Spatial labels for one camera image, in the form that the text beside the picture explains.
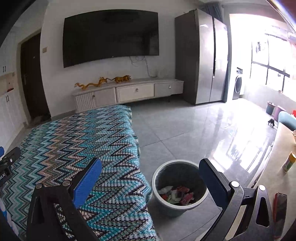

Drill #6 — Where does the red white wrapper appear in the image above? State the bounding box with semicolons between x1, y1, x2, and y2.
177;186;194;206

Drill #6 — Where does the grey double-door refrigerator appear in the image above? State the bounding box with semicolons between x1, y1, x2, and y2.
175;9;228;105

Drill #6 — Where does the white wall cupboard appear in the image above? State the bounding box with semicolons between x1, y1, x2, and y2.
1;45;26;149

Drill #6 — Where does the golden tiger figurine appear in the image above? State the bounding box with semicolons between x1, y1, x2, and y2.
110;75;132;83

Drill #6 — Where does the teal chair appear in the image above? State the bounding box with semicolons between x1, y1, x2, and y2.
278;111;296;132

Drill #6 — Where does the teal bucket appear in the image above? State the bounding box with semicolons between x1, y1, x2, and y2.
266;101;275;115

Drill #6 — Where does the washing machine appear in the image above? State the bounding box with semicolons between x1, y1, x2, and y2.
232;67;243;100

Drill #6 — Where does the golden dragon figurine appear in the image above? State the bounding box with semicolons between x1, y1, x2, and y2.
74;77;108;90

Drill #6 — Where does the green plastic wrapper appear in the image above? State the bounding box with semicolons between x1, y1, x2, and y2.
166;191;182;204

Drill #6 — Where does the red smartphone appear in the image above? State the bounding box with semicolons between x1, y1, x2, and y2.
273;192;287;240

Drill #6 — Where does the zigzag patterned blanket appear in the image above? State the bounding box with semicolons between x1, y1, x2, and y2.
1;105;158;240

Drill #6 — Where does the black toy animal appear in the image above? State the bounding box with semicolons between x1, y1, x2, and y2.
268;118;274;127

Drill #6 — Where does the yellow capped bottle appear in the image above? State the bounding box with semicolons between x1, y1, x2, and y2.
282;152;296;172

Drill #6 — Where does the grey trash bin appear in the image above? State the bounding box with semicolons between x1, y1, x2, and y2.
151;160;209;217

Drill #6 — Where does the black wall television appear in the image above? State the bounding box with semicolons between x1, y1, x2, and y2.
63;9;159;68

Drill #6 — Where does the white TV cabinet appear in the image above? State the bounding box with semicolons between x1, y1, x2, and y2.
73;78;184;113

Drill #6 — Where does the dark entrance door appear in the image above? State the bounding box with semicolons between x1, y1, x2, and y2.
20;33;51;121

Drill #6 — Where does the window frame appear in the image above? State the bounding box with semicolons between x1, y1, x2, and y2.
250;34;290;92

